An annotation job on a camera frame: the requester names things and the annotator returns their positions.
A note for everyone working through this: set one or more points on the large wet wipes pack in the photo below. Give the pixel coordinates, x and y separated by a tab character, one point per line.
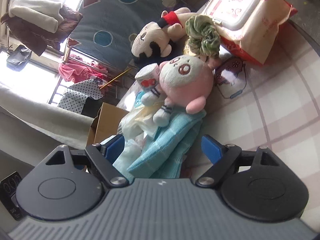
248	28

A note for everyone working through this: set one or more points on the green fabric scrunchie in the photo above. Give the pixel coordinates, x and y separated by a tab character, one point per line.
203	38

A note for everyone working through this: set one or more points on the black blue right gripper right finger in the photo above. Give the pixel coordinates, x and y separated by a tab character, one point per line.
226	161

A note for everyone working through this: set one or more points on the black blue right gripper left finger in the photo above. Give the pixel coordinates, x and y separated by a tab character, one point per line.
99	159

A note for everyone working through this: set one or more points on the white yogurt cup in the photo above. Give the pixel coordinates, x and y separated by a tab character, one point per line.
148	77

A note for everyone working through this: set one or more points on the pink hanging garment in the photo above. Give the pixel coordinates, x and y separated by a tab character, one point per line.
75	72

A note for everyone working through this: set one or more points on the blue tissue pack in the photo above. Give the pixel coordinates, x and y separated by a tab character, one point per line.
138	102

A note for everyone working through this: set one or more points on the pink white plush toy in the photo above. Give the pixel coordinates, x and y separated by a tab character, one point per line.
185	81

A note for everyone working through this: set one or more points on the grey blue patterned quilt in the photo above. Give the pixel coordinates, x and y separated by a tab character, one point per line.
109	27

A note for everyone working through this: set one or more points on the white crumpled plastic bag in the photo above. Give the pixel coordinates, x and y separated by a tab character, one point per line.
138	124

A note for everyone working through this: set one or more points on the light blue towel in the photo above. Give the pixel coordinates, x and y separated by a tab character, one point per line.
163	155

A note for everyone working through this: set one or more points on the yellow stick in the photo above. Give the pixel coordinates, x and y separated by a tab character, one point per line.
116	78

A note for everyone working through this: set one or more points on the white curtain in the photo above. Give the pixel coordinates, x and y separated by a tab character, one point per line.
62	125

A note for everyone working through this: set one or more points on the black haired boy plush doll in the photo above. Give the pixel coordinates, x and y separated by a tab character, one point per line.
156	40

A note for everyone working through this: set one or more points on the polka dot cloth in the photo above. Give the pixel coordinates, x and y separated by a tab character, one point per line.
75	96

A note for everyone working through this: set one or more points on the brown cardboard box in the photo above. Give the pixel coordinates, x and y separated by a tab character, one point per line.
105	124

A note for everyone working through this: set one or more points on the white and brown hanging clothes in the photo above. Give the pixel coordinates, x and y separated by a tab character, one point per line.
39	24

